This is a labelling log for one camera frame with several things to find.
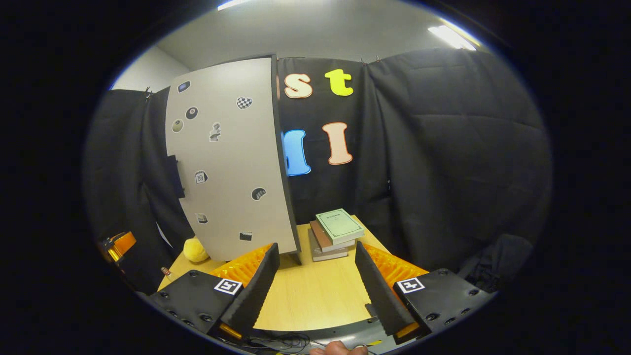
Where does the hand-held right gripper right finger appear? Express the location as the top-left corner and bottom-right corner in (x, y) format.
(355, 241), (493, 344)

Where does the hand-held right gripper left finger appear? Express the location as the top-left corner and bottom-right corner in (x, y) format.
(148, 243), (280, 341)

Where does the light grey cabinet door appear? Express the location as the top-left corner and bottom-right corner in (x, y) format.
(165, 57), (298, 262)

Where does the dark grey cabinet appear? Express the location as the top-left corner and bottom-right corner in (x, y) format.
(165, 54), (302, 266)

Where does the grey book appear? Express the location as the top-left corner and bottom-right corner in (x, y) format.
(308, 229), (350, 262)

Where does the green book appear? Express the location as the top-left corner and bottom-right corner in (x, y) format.
(315, 208), (365, 246)

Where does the brown book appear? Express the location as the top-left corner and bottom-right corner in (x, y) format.
(309, 220), (355, 253)

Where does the black backdrop cloth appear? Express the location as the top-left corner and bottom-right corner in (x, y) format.
(84, 48), (553, 294)

